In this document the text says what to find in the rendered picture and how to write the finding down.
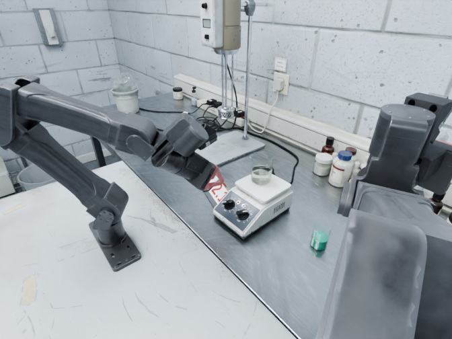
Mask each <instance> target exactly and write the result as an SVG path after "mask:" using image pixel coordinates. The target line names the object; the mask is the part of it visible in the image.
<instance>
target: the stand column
mask: <svg viewBox="0 0 452 339"><path fill-rule="evenodd" d="M251 42H252V16H248V42H247V61H246V97H245V116H244V135H243V137H242V139H243V140H248V136H247V133H248V104H249V88H250V58H251Z"/></svg>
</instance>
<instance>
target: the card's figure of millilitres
mask: <svg viewBox="0 0 452 339"><path fill-rule="evenodd" d="M211 192H212V193H213V195H214V197H215V198H216V199H217V201H218V202H220V201H221V200H222V198H223V197H224V196H225V195H226V194H227V193H228V191H227V189H226V188H225V187H224V185H220V186H215V187H213V188H212V189H211Z"/></svg>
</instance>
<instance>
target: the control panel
mask: <svg viewBox="0 0 452 339"><path fill-rule="evenodd" d="M229 199H232V200H234V202H235V206H234V207H233V208H232V209H231V210H227V209H225V207H224V205H223V203H222V202H223V201H224V200H229ZM237 201H240V203H237ZM243 204H244V205H245V206H244V207H242V205H243ZM242 209H247V210H248V211H249V217H248V218H247V219H246V220H240V219H239V218H238V216H237V214H236V211H240V210H242ZM215 210H216V211H217V212H218V213H220V214H221V215H222V216H224V217H225V218H226V219H227V220H228V221H230V222H231V223H233V224H234V225H235V226H236V227H237V228H239V229H240V230H242V231H243V230H244V229H245V228H246V227H247V226H248V225H249V224H250V222H251V221H252V220H253V219H254V217H255V216H256V215H257V214H258V213H259V212H260V209H258V208H256V207H255V206H254V205H252V204H250V203H249V202H248V201H246V200H244V199H243V198H242V197H240V196H239V195H237V194H236V193H234V192H233V191H230V192H229V193H228V194H227V195H226V197H225V198H224V199H223V200H222V201H221V202H220V203H219V204H218V205H217V207H216V208H215Z"/></svg>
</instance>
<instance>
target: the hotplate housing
mask: <svg viewBox="0 0 452 339"><path fill-rule="evenodd" d="M230 191H233V192H234V193H236V194H237V195H239V196H240V197H242V198H243V199H244V200H246V201H248V202H249V203H250V204H252V205H254V206H255V207H256V208H258V209H260V212H259V213H258V214H257V215H256V216H255V217H254V219H253V220H252V221H251V222H250V224H249V225H248V226H247V227H246V228H245V229H244V230H243V231H242V230H240V229H239V228H237V227H236V226H235V225H234V224H233V223H231V222H230V221H228V220H227V219H226V218H225V217H224V216H222V215H221V214H220V213H218V212H217V211H216V210H215V208H216V207H217V206H216V207H215V208H214V209H213V214H214V216H215V217H216V218H217V219H218V220H220V221H221V222H222V223H223V224H225V225H226V226H227V227H228V228H230V229H231V230H232V231H233V232H234V233H236V234H237V235H238V236H240V237H241V238H242V239H245V238H246V237H248V236H249V235H251V234H253V233H254V232H255V231H257V230H259V229H260V228H261V227H263V226H265V225H266V224H267V223H269V222H271V221H272V220H273V219H275V218H277V217H278V216H279V215H281V214H283V213H284V212H285V211H287V210H288V209H290V207H291V203H292V198H293V191H292V190H291V189H289V190H287V191H286V192H283V193H282V194H280V195H279V196H277V197H276V198H274V199H272V200H271V201H269V202H267V203H261V202H260V201H258V200H256V199H255V198H254V197H252V196H250V195H249V194H247V193H246V192H244V191H243V190H241V189H239V188H238V187H237V186H235V187H233V188H232V189H230ZM230 191H228V193H229V192H230ZM228 193H227V194H228ZM227 194H226V195H227ZM226 195H225V196H224V197H223V198H222V200H223V199H224V198H225V197H226ZM222 200H221V201H222ZM221 201H220V202H221ZM220 202H219V203H220ZM219 203H218V204H219ZM218 204H217V205H218Z"/></svg>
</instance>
